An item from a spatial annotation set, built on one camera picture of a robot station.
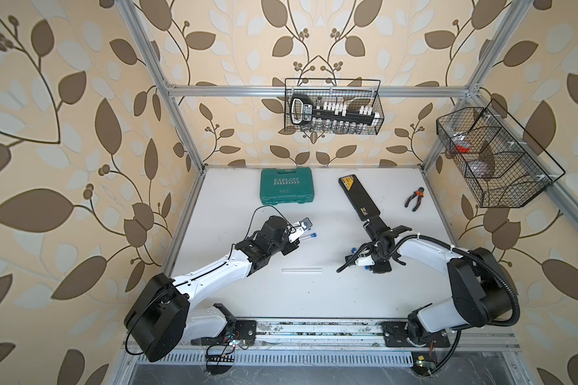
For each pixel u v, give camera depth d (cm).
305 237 96
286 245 74
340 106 82
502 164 73
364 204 106
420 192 109
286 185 108
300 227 71
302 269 88
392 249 64
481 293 44
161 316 41
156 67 85
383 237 68
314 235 96
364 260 79
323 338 74
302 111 85
